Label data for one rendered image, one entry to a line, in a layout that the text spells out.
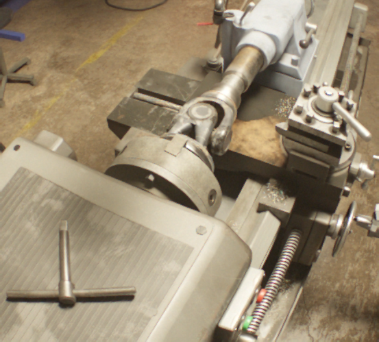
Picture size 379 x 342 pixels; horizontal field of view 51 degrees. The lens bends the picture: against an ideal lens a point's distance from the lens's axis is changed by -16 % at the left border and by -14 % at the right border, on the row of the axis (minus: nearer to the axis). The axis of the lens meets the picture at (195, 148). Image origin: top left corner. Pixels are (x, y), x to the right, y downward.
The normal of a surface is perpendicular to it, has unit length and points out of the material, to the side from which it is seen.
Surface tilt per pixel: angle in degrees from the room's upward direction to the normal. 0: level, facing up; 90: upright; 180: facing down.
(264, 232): 36
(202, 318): 45
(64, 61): 0
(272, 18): 0
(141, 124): 0
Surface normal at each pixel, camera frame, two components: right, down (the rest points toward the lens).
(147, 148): -0.20, -0.74
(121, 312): 0.00, -0.69
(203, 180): 0.69, -0.22
